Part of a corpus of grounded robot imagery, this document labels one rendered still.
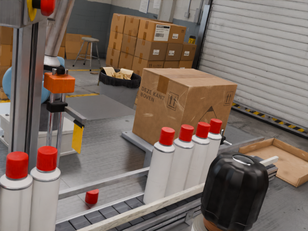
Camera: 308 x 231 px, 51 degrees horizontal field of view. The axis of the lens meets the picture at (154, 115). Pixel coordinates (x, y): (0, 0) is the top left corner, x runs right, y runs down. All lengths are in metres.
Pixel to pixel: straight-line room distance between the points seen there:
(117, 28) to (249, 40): 2.00
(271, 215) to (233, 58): 4.42
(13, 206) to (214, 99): 0.85
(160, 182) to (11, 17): 0.49
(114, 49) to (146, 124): 3.68
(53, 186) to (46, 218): 0.07
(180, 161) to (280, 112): 4.30
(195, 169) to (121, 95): 2.46
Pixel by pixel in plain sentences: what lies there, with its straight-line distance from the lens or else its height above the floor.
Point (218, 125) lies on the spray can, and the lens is 0.90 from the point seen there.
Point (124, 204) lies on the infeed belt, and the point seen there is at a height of 0.88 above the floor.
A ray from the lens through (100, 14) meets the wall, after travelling 7.48.
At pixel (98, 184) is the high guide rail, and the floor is 0.96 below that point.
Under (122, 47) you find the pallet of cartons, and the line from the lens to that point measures 4.75.
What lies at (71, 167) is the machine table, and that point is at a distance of 1.05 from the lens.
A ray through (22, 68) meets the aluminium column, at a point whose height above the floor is 1.20.
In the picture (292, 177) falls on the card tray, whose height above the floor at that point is 0.83.
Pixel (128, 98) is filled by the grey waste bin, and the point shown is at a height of 0.41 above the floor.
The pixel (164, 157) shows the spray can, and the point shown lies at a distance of 0.76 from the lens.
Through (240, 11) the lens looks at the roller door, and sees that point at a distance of 5.37.
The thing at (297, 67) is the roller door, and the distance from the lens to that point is 4.95.
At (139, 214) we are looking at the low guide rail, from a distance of 0.76.
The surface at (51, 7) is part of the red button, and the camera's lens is 0.51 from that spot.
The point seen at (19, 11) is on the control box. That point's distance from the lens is 0.49.
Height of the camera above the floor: 1.35
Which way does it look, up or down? 19 degrees down
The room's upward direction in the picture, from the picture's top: 11 degrees clockwise
